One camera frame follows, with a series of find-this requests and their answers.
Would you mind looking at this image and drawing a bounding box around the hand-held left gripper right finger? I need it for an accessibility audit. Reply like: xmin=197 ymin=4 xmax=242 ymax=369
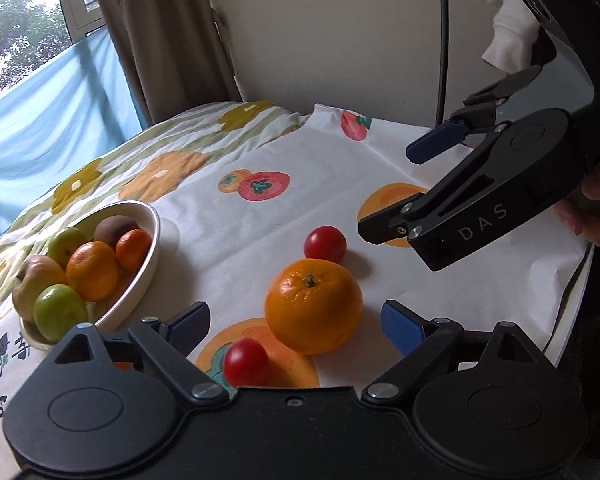
xmin=362 ymin=299 xmax=551 ymax=406

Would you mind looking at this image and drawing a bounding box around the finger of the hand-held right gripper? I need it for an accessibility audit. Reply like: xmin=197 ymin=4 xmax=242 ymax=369
xmin=406 ymin=65 xmax=543 ymax=165
xmin=357 ymin=122 xmax=531 ymax=245

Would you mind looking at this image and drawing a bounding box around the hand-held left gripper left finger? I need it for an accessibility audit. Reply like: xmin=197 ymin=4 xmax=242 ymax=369
xmin=52 ymin=301 xmax=229 ymax=407

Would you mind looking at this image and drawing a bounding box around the red cherry tomato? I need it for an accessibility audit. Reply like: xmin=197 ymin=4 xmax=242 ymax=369
xmin=303 ymin=226 xmax=347 ymax=263
xmin=223 ymin=338 xmax=271 ymax=388

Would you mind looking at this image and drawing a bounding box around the yellow cartoon print bowl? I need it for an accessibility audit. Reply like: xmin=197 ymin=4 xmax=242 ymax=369
xmin=17 ymin=200 xmax=161 ymax=352

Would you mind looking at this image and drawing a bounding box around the large orange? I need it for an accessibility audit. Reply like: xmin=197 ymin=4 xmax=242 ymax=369
xmin=264 ymin=258 xmax=364 ymax=356

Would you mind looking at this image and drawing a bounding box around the orange mandarin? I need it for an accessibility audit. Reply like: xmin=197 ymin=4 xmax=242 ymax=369
xmin=66 ymin=241 xmax=121 ymax=303

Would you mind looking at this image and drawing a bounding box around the brown kiwi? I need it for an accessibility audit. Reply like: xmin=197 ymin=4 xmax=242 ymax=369
xmin=94 ymin=215 xmax=141 ymax=248

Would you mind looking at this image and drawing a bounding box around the green apple with stem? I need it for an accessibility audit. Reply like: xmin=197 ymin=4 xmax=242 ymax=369
xmin=34 ymin=284 xmax=89 ymax=343

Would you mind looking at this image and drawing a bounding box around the large yellow-red apple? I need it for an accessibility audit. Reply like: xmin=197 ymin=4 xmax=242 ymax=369
xmin=12 ymin=255 xmax=68 ymax=323

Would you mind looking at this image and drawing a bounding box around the white fruit print cloth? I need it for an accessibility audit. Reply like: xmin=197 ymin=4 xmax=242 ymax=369
xmin=0 ymin=104 xmax=597 ymax=441

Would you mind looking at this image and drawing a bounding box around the white garment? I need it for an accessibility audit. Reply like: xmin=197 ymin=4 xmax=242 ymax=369
xmin=440 ymin=0 xmax=556 ymax=73

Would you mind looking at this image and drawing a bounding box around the floral striped blanket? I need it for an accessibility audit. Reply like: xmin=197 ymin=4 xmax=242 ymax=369
xmin=0 ymin=100 xmax=313 ymax=341

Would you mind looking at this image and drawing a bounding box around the light blue window cloth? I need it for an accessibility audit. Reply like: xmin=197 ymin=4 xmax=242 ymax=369
xmin=0 ymin=25 xmax=153 ymax=251

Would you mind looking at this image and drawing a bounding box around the brown curtain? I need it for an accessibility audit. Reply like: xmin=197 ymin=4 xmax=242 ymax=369
xmin=87 ymin=0 xmax=243 ymax=126

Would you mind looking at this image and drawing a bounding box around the black cable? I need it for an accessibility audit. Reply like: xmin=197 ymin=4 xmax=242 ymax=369
xmin=436 ymin=0 xmax=452 ymax=126

